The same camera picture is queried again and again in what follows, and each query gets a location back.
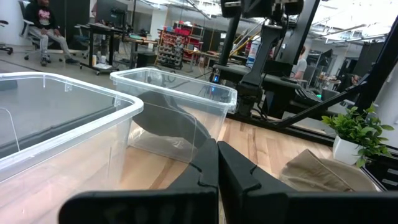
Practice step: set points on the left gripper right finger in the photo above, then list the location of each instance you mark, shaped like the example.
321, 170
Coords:
248, 205

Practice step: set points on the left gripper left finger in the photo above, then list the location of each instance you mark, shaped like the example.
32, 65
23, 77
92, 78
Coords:
192, 205

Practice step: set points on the tan baseball cap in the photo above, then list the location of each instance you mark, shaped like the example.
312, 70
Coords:
311, 174

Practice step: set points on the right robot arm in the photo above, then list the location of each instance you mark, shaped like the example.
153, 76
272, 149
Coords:
264, 53

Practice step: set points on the white blue canister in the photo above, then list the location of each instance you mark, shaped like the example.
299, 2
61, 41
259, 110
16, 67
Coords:
252, 53

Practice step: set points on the person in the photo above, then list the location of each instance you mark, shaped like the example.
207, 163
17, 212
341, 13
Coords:
43, 18
300, 67

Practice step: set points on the dark green cap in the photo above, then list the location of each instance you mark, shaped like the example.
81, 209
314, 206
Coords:
164, 121

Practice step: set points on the red parts shelf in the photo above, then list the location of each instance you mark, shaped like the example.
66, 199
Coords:
174, 40

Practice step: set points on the small clear plastic bin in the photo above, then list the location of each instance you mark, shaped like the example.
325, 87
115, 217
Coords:
231, 99

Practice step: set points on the black backlit keyboard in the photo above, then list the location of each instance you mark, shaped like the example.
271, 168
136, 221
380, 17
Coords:
306, 96

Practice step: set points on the green plant in white pot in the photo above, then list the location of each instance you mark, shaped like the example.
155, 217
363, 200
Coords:
343, 149

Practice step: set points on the black cabinet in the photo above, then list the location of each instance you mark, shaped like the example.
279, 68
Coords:
368, 59

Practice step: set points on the black storage box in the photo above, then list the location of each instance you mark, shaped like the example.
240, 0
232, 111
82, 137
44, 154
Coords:
146, 59

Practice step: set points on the large clear plastic bin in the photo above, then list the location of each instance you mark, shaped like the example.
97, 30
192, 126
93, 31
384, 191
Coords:
77, 133

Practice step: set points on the black desk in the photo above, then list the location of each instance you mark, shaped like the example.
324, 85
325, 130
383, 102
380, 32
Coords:
102, 29

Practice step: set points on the grey office chair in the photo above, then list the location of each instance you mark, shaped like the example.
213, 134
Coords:
23, 29

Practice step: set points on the black office chair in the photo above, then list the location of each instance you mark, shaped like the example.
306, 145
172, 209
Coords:
6, 49

